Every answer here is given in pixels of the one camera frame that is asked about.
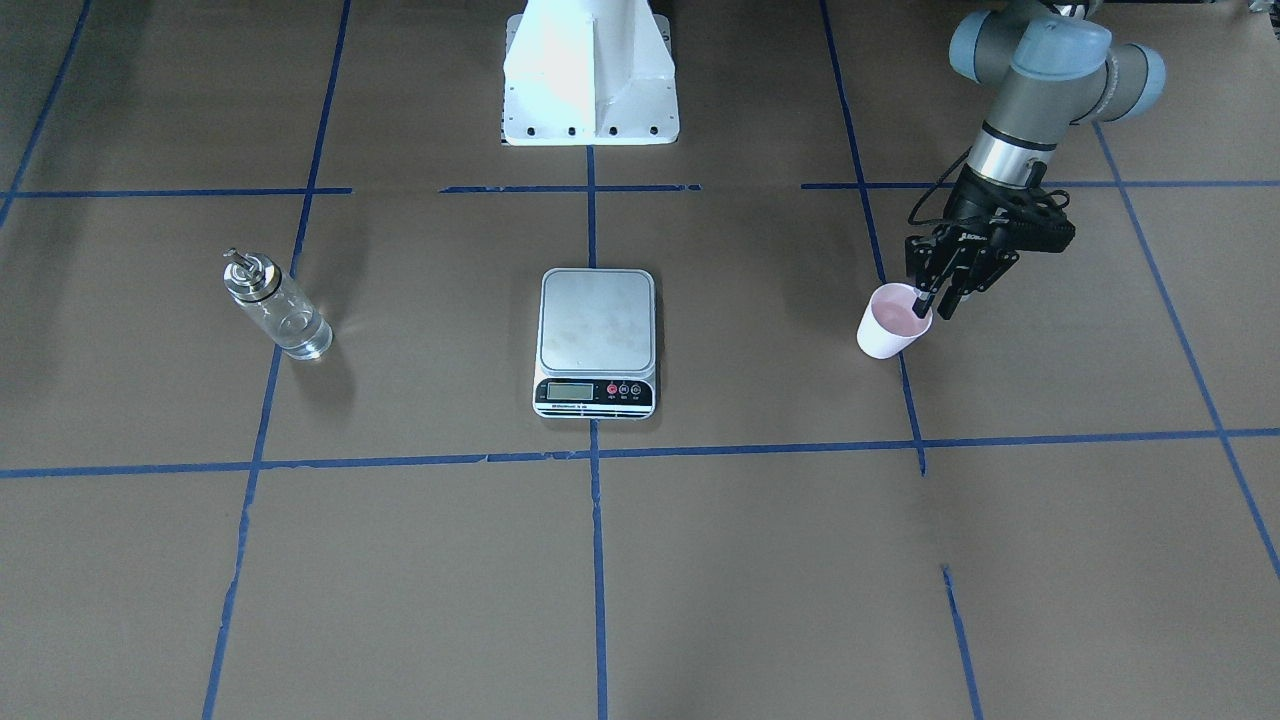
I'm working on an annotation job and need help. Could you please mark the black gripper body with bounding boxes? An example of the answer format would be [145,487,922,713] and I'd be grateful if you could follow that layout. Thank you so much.
[905,165,1076,297]

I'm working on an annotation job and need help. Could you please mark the pink plastic cup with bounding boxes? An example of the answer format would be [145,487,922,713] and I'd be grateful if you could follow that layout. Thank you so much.
[856,283,934,359]

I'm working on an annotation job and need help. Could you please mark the glass sauce bottle metal cap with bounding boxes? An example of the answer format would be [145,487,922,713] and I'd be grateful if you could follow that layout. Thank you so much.
[223,247,334,361]

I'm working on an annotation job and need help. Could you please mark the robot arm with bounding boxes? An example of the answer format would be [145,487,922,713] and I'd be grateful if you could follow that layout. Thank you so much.
[904,1,1167,319]

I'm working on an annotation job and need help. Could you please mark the digital kitchen scale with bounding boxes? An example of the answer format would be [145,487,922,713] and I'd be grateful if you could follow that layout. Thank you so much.
[531,268,658,420]

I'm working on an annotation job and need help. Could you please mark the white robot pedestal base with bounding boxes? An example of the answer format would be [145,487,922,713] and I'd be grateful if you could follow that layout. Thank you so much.
[500,1,681,147]

